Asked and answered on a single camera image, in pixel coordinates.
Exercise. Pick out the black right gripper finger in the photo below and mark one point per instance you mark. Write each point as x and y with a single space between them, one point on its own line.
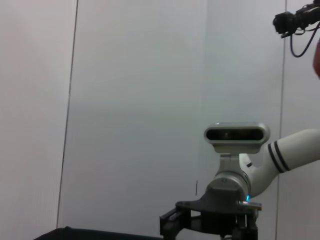
172 223
246 228

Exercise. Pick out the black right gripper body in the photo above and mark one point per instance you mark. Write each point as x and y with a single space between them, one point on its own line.
215 220

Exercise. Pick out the person forearm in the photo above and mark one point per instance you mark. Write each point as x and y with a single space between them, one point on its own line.
317 60

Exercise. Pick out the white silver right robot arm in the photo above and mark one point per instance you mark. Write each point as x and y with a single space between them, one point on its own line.
300 147

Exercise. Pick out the black tablecloth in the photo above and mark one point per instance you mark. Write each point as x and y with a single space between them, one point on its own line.
100 235

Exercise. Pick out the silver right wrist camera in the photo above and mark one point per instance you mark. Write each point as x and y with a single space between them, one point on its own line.
237 147

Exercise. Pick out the black mounted camera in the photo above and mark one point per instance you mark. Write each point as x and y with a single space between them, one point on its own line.
285 22

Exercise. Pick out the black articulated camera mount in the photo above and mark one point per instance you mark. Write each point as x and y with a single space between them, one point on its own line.
310 13

